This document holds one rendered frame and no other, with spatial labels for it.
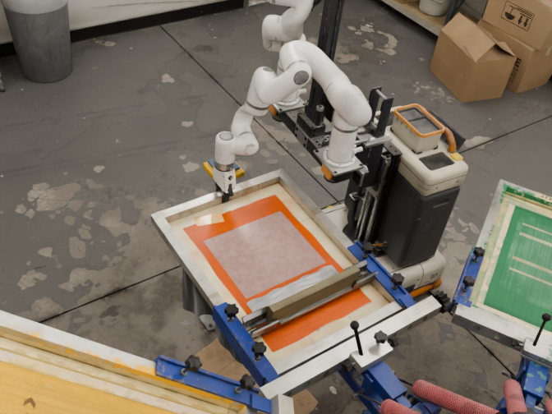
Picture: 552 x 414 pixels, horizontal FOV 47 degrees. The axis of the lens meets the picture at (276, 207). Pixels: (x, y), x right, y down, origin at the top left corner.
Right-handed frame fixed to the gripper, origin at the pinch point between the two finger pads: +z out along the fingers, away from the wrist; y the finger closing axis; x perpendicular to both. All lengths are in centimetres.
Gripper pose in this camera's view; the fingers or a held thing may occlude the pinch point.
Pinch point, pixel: (223, 194)
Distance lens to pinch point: 244.3
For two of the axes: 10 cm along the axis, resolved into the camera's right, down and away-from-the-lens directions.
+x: -8.3, 3.2, -4.6
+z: -1.0, 7.1, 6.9
